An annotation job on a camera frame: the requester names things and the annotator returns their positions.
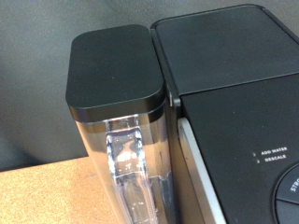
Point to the black object with clear top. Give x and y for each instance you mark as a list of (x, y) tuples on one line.
[(115, 68)]

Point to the black Keurig coffee machine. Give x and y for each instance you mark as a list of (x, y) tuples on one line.
[(243, 109)]

